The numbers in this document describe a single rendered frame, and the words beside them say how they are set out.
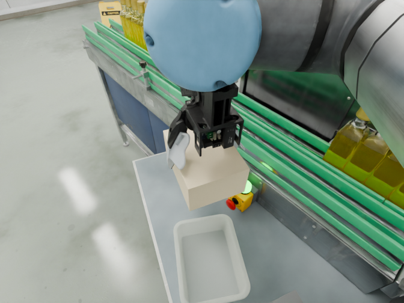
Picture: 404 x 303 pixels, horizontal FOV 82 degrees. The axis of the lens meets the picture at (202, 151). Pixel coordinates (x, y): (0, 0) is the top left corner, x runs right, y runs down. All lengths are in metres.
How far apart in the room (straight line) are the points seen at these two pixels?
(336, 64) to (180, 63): 0.10
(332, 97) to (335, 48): 0.69
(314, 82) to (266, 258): 0.58
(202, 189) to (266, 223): 0.44
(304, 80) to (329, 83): 0.08
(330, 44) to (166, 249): 0.69
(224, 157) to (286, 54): 0.30
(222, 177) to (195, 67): 0.28
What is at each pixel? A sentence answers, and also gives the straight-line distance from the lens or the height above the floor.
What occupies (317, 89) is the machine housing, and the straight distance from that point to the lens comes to 0.89.
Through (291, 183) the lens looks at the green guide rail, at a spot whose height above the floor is 0.92.
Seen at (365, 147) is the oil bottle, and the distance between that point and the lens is 0.68.
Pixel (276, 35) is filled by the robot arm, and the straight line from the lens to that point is 0.17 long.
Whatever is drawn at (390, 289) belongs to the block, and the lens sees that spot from 0.77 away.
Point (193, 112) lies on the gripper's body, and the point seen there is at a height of 1.25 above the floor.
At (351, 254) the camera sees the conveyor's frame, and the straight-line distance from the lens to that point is 0.74.
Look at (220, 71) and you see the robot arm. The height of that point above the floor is 1.39.
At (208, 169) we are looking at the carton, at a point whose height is 1.13.
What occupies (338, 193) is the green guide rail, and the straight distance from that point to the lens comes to 0.75.
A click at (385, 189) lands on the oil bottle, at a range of 0.73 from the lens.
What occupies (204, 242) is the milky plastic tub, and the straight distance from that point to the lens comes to 0.77.
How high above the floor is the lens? 1.47
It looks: 47 degrees down
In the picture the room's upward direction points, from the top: straight up
